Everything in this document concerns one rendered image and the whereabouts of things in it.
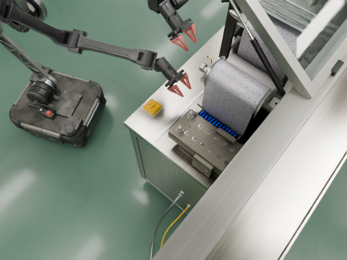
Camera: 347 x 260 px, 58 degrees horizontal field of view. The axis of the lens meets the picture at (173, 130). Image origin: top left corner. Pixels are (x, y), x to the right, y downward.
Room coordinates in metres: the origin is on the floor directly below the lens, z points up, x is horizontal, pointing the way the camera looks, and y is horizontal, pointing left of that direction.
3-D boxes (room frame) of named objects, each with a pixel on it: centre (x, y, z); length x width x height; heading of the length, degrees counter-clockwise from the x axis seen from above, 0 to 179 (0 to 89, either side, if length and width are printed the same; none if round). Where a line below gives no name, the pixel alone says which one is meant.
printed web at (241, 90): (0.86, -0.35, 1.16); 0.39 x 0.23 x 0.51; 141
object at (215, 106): (0.71, -0.23, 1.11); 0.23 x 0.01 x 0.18; 51
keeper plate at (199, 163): (0.51, -0.13, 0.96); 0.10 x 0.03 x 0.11; 51
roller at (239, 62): (0.85, -0.34, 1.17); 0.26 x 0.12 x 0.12; 51
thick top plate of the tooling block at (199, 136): (0.59, -0.18, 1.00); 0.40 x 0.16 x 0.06; 51
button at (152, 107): (0.86, 0.11, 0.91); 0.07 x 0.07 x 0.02; 51
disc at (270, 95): (0.68, -0.37, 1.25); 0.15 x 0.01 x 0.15; 141
